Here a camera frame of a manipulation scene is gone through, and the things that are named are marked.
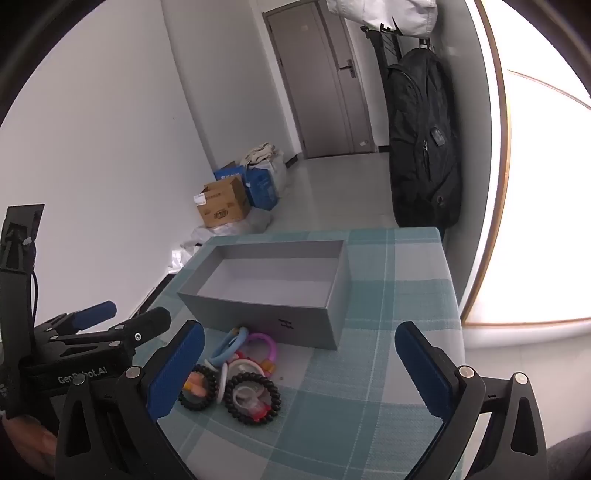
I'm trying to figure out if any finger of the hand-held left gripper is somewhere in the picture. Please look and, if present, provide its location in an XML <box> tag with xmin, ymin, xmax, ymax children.
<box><xmin>33</xmin><ymin>300</ymin><xmax>117</xmax><ymax>334</ymax></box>
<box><xmin>48</xmin><ymin>307</ymin><xmax>172</xmax><ymax>354</ymax></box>

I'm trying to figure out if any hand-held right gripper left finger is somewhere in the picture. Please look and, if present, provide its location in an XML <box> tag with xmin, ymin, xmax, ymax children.
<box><xmin>55</xmin><ymin>320</ymin><xmax>206</xmax><ymax>480</ymax></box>

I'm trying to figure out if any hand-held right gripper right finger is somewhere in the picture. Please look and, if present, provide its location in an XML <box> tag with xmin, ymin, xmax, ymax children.
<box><xmin>394</xmin><ymin>320</ymin><xmax>548</xmax><ymax>480</ymax></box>

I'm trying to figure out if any white bracelet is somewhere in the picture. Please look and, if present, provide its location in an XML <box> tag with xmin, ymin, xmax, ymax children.
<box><xmin>216</xmin><ymin>362</ymin><xmax>230</xmax><ymax>407</ymax></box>

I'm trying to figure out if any light blue bracelet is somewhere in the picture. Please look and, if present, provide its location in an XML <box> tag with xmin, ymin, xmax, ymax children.
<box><xmin>205</xmin><ymin>327</ymin><xmax>250</xmax><ymax>370</ymax></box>

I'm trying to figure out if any grey cardboard box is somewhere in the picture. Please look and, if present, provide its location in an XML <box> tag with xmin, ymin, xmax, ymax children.
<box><xmin>177</xmin><ymin>240</ymin><xmax>352</xmax><ymax>350</ymax></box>

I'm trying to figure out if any purple bracelet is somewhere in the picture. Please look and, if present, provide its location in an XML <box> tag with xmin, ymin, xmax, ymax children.
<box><xmin>240</xmin><ymin>333</ymin><xmax>278</xmax><ymax>374</ymax></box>

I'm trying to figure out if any black bead bracelet red charm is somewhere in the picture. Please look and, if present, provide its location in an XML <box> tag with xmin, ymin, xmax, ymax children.
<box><xmin>224</xmin><ymin>371</ymin><xmax>281</xmax><ymax>424</ymax></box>

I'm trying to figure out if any person's left forearm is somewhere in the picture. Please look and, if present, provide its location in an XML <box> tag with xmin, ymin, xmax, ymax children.
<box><xmin>0</xmin><ymin>427</ymin><xmax>56</xmax><ymax>480</ymax></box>

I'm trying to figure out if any person's left hand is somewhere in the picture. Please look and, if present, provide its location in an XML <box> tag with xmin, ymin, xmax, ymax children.
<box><xmin>0</xmin><ymin>413</ymin><xmax>58</xmax><ymax>469</ymax></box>

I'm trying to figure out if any teal checkered tablecloth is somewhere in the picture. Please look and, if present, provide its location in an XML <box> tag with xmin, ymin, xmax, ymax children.
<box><xmin>154</xmin><ymin>226</ymin><xmax>466</xmax><ymax>480</ymax></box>

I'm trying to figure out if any brown cardboard box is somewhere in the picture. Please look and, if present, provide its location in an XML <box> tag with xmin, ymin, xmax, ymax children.
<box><xmin>194</xmin><ymin>175</ymin><xmax>252</xmax><ymax>228</ymax></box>

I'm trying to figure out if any clear plastic wrapping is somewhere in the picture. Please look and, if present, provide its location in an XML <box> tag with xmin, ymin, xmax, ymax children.
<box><xmin>171</xmin><ymin>208</ymin><xmax>273</xmax><ymax>273</ymax></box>

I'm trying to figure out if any small blue cardboard box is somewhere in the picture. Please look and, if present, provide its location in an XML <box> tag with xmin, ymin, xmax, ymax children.
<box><xmin>213</xmin><ymin>161</ymin><xmax>245</xmax><ymax>182</ymax></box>

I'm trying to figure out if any large blue cardboard box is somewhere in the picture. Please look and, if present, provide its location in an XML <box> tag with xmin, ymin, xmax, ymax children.
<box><xmin>244</xmin><ymin>167</ymin><xmax>281</xmax><ymax>212</ymax></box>

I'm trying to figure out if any gold framed window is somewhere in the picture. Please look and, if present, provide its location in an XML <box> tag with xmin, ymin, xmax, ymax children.
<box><xmin>462</xmin><ymin>0</ymin><xmax>591</xmax><ymax>328</ymax></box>

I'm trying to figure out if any white tote bag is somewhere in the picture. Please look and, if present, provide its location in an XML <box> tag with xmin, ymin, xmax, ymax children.
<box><xmin>239</xmin><ymin>142</ymin><xmax>288</xmax><ymax>190</ymax></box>

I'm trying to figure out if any black backpack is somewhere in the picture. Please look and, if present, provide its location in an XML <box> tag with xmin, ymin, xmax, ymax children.
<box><xmin>385</xmin><ymin>46</ymin><xmax>462</xmax><ymax>229</ymax></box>

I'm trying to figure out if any grey door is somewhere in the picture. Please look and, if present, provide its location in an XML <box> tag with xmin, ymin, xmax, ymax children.
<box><xmin>262</xmin><ymin>0</ymin><xmax>375</xmax><ymax>160</ymax></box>

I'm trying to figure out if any black coat rack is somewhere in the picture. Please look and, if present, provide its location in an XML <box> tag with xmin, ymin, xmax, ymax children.
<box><xmin>360</xmin><ymin>18</ymin><xmax>435</xmax><ymax>88</ymax></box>

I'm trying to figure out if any white hanging garment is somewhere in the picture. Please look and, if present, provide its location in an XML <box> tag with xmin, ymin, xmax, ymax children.
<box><xmin>325</xmin><ymin>0</ymin><xmax>438</xmax><ymax>38</ymax></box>

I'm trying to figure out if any black cable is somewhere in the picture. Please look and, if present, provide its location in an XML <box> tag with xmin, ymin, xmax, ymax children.
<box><xmin>25</xmin><ymin>237</ymin><xmax>40</xmax><ymax>328</ymax></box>

